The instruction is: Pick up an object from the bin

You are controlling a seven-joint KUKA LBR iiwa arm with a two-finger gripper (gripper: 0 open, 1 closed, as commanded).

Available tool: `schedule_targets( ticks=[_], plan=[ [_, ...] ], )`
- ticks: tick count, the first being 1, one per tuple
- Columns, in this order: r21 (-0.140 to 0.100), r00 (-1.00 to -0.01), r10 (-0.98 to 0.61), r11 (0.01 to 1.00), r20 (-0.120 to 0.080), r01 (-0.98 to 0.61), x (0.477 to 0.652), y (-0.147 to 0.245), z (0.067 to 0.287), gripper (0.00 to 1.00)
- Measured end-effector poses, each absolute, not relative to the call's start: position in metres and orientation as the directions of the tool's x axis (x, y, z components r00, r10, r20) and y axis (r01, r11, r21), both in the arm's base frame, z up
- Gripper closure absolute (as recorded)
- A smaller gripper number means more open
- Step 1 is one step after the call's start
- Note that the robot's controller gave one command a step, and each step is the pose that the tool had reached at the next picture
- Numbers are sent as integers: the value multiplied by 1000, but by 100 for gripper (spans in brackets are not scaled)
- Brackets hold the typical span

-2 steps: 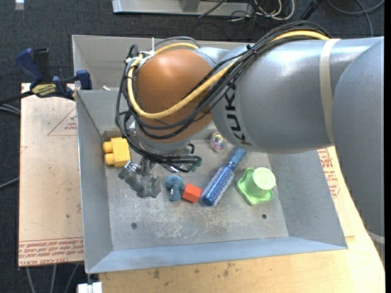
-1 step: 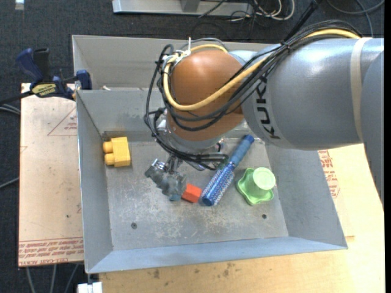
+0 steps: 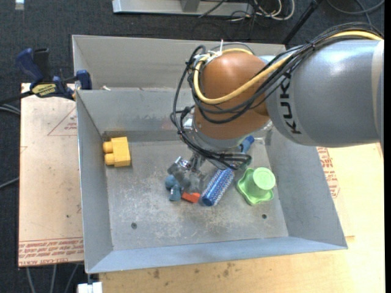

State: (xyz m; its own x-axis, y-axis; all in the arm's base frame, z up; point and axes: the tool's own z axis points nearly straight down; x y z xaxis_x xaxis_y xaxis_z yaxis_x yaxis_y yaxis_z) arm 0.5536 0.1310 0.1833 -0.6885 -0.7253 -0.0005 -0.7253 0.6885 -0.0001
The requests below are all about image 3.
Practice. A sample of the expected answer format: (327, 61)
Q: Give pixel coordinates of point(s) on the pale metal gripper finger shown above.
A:
(196, 183)
(180, 173)

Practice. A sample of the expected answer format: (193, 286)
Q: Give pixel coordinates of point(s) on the small orange-red block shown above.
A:
(191, 197)

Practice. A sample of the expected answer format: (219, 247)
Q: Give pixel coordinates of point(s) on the green flower-shaped saucer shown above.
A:
(249, 191)

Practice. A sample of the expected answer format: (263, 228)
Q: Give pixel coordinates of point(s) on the blue mesh hair roller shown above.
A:
(217, 186)

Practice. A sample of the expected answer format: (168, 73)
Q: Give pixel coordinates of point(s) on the light green toy cup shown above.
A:
(263, 179)

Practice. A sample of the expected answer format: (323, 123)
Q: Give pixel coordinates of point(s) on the brown cardboard board red print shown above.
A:
(49, 179)

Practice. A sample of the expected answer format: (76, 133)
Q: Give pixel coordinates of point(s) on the grey metal bin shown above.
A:
(171, 224)

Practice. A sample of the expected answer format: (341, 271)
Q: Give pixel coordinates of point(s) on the yellow toy building block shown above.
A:
(119, 153)

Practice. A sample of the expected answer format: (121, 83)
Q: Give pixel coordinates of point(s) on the blue-grey toy figure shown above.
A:
(173, 188)

